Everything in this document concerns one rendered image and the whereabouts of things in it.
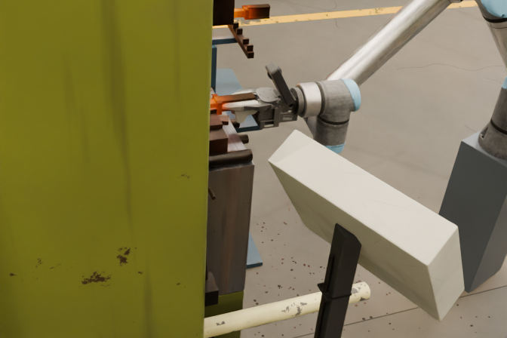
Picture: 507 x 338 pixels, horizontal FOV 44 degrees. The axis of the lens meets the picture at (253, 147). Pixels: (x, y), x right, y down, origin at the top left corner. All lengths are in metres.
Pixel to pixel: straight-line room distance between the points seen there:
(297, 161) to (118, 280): 0.41
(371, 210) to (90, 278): 0.53
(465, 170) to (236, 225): 1.04
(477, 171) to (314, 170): 1.33
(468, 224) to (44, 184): 1.76
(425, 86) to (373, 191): 2.91
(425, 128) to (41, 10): 2.83
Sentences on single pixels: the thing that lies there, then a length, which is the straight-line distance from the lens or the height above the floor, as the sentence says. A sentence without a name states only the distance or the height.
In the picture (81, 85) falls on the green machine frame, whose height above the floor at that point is 1.35.
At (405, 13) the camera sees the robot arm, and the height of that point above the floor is 1.15.
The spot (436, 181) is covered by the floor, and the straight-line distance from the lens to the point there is 3.16.
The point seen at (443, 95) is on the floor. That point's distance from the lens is 3.88.
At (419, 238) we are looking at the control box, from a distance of 1.01.
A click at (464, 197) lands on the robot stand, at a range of 2.45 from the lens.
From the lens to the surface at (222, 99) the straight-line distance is 1.58.
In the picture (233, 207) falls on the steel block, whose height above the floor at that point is 0.79.
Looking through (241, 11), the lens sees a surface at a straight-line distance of 2.22.
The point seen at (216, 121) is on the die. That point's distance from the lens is 1.54.
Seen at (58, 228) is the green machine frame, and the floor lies 1.08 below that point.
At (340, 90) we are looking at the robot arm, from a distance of 1.68.
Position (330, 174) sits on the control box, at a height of 1.18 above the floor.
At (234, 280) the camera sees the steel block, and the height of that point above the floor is 0.52.
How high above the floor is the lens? 1.83
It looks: 36 degrees down
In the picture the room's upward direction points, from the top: 5 degrees clockwise
